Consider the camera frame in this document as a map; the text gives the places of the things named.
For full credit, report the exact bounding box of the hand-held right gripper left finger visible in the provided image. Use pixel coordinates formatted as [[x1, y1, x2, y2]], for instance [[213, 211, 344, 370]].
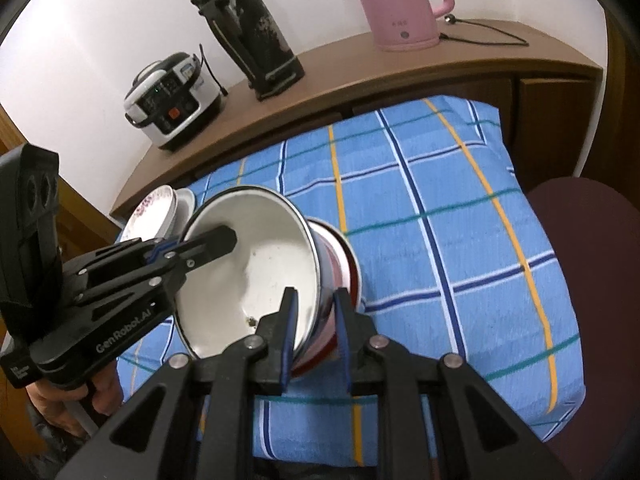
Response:
[[52, 287, 301, 480]]

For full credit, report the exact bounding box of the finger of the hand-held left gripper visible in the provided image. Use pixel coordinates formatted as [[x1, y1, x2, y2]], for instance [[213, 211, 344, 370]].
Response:
[[70, 225, 238, 307], [65, 239, 167, 282]]

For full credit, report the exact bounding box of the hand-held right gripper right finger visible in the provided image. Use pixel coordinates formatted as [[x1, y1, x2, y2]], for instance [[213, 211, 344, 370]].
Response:
[[332, 287, 571, 480]]

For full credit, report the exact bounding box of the white enamel bowl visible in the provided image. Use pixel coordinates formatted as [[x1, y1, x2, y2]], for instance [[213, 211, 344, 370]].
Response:
[[172, 185, 331, 366]]

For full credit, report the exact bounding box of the pink floral white plate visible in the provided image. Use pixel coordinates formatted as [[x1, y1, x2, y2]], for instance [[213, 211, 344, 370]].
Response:
[[122, 185, 173, 243]]

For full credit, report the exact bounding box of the red bowl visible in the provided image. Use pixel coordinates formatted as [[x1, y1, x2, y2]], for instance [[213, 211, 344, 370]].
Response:
[[292, 217, 363, 378]]

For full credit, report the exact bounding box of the person's left hand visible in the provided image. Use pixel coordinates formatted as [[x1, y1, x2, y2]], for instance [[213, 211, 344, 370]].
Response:
[[25, 357, 123, 438]]

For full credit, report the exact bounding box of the plain white plate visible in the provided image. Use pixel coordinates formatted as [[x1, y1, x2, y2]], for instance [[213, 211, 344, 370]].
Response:
[[177, 187, 197, 233]]

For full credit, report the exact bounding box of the red floral white plate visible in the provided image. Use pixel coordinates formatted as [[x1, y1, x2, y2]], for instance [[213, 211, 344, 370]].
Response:
[[165, 187, 182, 238]]

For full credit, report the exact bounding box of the white and black rice cooker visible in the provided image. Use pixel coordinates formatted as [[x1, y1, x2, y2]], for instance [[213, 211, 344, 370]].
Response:
[[124, 45, 228, 153]]

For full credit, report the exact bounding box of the blue plaid cloth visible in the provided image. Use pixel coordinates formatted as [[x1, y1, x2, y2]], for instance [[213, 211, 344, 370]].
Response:
[[115, 95, 587, 463]]

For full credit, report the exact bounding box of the black thermos flask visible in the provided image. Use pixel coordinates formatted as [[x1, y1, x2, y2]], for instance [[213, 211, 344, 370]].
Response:
[[186, 0, 306, 102]]

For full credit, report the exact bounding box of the wooden cabinet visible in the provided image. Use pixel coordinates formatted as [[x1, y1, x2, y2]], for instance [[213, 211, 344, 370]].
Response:
[[109, 19, 606, 226]]

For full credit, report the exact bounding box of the dark maroon chair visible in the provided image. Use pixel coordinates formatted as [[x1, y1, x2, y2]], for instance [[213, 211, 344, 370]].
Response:
[[527, 176, 640, 461]]

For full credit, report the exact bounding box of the pink electric kettle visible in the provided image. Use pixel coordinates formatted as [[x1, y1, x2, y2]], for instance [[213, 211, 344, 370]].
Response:
[[336, 0, 456, 52]]

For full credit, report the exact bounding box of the black kettle cable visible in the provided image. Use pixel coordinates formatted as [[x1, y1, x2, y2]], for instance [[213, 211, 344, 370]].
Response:
[[437, 14, 530, 47]]

